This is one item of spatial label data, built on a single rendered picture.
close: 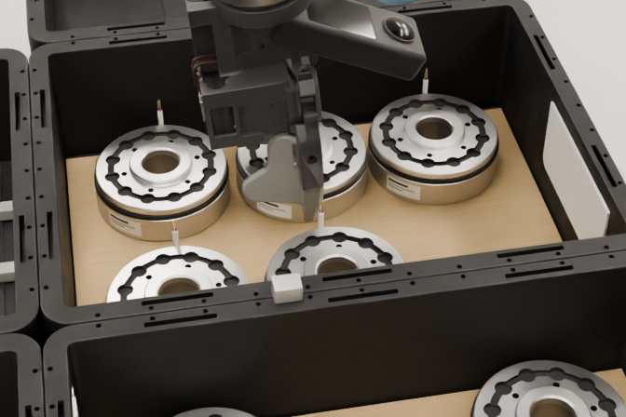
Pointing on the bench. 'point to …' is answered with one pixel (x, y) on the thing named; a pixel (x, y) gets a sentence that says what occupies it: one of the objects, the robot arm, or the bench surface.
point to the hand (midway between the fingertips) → (311, 184)
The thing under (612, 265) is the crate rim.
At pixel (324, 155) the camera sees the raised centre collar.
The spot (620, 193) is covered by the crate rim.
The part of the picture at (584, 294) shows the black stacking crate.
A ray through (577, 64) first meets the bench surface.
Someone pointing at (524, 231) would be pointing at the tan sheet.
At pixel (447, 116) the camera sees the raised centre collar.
